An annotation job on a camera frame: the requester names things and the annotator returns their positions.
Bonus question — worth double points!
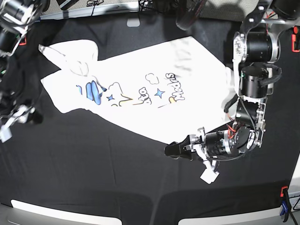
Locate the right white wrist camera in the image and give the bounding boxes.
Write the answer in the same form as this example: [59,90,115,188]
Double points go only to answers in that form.
[0,117,14,143]

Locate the black red cable bundle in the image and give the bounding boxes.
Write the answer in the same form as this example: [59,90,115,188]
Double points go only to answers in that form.
[174,0,205,30]

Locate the white printed t-shirt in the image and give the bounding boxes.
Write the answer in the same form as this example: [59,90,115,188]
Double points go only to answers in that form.
[38,37,237,144]

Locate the right orange black clamp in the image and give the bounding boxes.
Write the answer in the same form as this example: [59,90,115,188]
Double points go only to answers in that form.
[292,26,300,53]

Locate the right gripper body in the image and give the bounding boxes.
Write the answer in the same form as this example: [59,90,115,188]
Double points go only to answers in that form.
[9,105,35,124]

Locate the orange black clamp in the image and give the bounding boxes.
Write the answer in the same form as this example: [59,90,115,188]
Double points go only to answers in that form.
[292,26,300,53]
[19,38,27,46]

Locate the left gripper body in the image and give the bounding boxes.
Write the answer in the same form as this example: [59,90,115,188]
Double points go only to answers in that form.
[185,127,234,161]

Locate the grey camera mount base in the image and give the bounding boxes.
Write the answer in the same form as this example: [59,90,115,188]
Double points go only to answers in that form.
[127,15,141,28]

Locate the black table cloth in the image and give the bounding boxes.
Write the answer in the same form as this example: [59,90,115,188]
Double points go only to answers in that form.
[0,14,300,225]

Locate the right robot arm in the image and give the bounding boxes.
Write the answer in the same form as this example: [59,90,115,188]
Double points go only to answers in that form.
[0,0,47,126]

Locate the left orange black clamp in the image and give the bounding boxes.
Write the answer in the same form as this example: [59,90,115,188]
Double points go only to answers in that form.
[19,38,27,46]

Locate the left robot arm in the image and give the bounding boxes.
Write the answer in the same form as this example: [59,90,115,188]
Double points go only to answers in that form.
[165,0,300,162]

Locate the front right blue clamp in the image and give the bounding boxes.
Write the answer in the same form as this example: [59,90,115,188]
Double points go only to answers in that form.
[280,186,291,223]

